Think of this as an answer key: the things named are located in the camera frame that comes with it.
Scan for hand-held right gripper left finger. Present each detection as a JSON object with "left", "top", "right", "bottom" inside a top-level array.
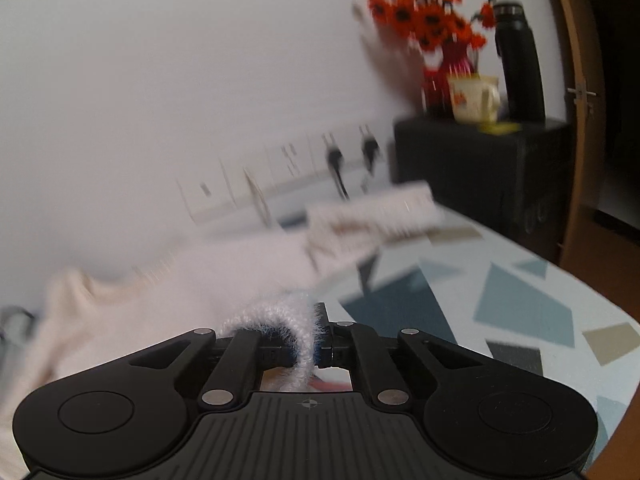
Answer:
[{"left": 127, "top": 326, "right": 303, "bottom": 411}]

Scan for wooden door frame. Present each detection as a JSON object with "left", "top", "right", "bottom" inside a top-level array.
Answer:
[{"left": 545, "top": 0, "right": 640, "bottom": 321}]

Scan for black cabinet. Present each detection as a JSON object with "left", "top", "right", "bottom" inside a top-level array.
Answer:
[{"left": 392, "top": 116, "right": 571, "bottom": 263}]

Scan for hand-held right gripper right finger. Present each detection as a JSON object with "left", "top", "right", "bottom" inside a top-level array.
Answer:
[{"left": 312, "top": 302, "right": 483, "bottom": 411}]

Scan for beige flat cable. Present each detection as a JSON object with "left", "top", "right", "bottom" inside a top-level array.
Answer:
[{"left": 242, "top": 167, "right": 273, "bottom": 228}]

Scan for yellow flat item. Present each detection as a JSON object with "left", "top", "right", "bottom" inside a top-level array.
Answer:
[{"left": 477, "top": 121, "right": 521, "bottom": 135}]

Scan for white fluffy sweater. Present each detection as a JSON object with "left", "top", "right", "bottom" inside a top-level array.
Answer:
[{"left": 0, "top": 180, "right": 446, "bottom": 478}]

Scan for pink red vase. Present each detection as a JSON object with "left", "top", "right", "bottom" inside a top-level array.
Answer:
[{"left": 422, "top": 42, "right": 478, "bottom": 116}]

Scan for geometric patterned table cover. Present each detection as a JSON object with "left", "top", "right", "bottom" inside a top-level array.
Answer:
[{"left": 270, "top": 205, "right": 640, "bottom": 480}]

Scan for black plug with white tag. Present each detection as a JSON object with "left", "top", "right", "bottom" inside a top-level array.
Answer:
[{"left": 357, "top": 127, "right": 382, "bottom": 173}]

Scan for metal door handle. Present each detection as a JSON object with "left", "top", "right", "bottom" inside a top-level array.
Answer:
[{"left": 567, "top": 80, "right": 597, "bottom": 108}]

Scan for black thermos flask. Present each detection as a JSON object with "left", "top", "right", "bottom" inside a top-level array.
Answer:
[{"left": 492, "top": 0, "right": 547, "bottom": 122}]

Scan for blank white wall panel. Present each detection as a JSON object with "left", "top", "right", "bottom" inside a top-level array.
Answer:
[{"left": 177, "top": 167, "right": 237, "bottom": 225}]

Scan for cream printed mug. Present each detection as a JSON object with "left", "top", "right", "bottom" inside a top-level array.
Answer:
[{"left": 446, "top": 74, "right": 501, "bottom": 125}]

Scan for black plug with cable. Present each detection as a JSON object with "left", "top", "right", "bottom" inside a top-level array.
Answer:
[{"left": 322, "top": 132, "right": 351, "bottom": 201}]

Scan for red artificial flowers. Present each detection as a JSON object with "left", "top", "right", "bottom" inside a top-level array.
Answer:
[{"left": 355, "top": 0, "right": 498, "bottom": 53}]

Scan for white cable outlet panel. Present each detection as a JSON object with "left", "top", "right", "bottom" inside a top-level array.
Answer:
[{"left": 220, "top": 155, "right": 273, "bottom": 221}]

